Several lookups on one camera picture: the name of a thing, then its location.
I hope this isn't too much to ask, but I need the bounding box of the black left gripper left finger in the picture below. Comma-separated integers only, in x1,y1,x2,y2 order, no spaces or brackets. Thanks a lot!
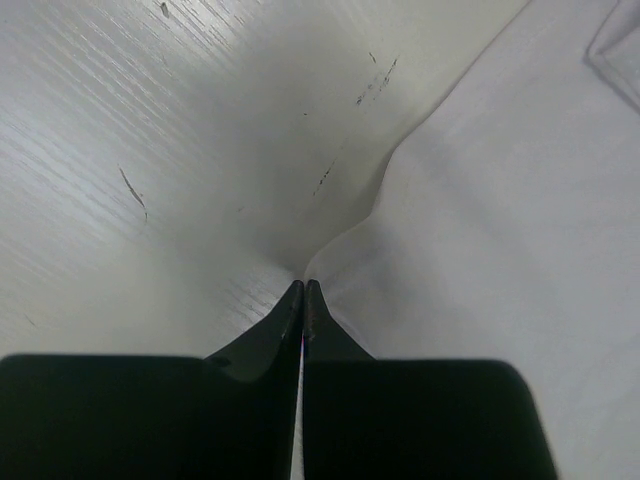
1,281,304,479

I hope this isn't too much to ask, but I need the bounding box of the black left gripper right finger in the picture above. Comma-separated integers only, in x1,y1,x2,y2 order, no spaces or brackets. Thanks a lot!
302,280,558,479

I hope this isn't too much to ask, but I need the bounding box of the white t shirt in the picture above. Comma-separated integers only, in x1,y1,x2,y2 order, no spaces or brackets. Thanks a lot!
306,1,639,479

